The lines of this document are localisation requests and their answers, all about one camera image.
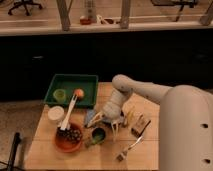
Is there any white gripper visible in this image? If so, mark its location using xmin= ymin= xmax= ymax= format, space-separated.
xmin=87 ymin=89 xmax=132 ymax=141

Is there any green pepper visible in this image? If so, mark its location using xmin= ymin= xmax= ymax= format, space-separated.
xmin=93 ymin=130 xmax=104 ymax=141

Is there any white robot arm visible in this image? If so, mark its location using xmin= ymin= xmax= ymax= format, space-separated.
xmin=88 ymin=74 xmax=213 ymax=171

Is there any green plastic cup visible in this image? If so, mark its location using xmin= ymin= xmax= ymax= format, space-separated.
xmin=53 ymin=89 xmax=66 ymax=103

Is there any grey blue sponge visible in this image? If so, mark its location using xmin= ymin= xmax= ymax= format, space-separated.
xmin=84 ymin=109 xmax=96 ymax=127

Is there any yellow banana toy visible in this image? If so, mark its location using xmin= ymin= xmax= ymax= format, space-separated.
xmin=123 ymin=107 xmax=135 ymax=127

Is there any brown wooden block toy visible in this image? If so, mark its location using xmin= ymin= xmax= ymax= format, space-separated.
xmin=131 ymin=115 xmax=151 ymax=137

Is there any silver fork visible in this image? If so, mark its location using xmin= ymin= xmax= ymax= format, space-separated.
xmin=116 ymin=136 xmax=143 ymax=162

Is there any orange fruit toy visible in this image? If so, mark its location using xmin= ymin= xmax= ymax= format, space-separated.
xmin=74 ymin=89 xmax=84 ymax=99

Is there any orange bowl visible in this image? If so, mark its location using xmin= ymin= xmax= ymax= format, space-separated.
xmin=53 ymin=123 xmax=83 ymax=153

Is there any white round container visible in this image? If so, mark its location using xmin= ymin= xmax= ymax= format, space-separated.
xmin=48 ymin=106 xmax=64 ymax=122

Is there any green plastic tray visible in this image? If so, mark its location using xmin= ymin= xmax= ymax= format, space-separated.
xmin=44 ymin=74 xmax=98 ymax=108

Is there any black stand left corner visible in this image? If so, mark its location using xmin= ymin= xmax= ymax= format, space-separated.
xmin=7 ymin=132 xmax=21 ymax=171

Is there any red white object on shelf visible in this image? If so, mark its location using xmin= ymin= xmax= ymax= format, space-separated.
xmin=80 ymin=0 xmax=97 ymax=23

